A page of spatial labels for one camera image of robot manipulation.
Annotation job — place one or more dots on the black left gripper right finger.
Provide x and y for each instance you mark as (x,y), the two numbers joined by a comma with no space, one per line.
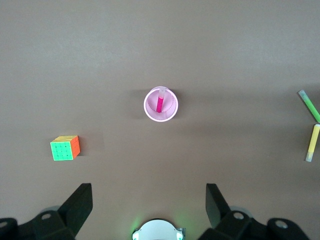
(237,227)

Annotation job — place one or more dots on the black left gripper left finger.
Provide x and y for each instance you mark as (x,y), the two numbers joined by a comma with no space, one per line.
(62,220)

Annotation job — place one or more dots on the pink marker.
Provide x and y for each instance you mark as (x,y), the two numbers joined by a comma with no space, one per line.
(159,105)

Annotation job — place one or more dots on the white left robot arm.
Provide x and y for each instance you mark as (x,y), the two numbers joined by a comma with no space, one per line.
(157,230)

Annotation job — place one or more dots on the colourful puzzle cube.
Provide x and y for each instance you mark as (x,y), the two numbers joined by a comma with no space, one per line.
(62,150)

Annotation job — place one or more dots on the yellow marker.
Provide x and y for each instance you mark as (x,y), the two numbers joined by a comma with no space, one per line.
(313,140)

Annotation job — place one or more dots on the pink mesh cup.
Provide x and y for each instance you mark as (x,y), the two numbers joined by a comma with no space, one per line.
(152,112)

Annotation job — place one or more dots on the green marker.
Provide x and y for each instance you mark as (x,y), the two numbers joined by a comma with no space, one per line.
(311,106)

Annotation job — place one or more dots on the brown table cover sheet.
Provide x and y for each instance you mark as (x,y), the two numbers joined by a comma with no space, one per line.
(160,50)

